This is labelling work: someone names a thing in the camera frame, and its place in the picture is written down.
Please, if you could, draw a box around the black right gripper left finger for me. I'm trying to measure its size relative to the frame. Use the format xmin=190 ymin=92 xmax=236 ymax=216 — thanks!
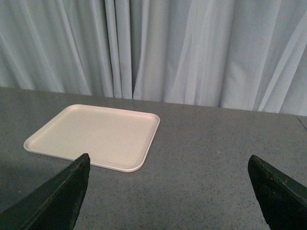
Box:
xmin=0 ymin=153 xmax=90 ymax=230

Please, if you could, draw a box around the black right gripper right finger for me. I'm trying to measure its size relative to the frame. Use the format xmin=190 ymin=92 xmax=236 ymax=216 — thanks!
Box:
xmin=248 ymin=155 xmax=307 ymax=230

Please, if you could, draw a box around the cream rectangular tray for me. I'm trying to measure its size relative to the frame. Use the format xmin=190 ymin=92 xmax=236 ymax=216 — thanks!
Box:
xmin=24 ymin=104 xmax=160 ymax=173

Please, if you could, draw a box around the white pleated curtain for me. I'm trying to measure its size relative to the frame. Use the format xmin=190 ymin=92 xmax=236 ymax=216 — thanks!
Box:
xmin=0 ymin=0 xmax=307 ymax=115

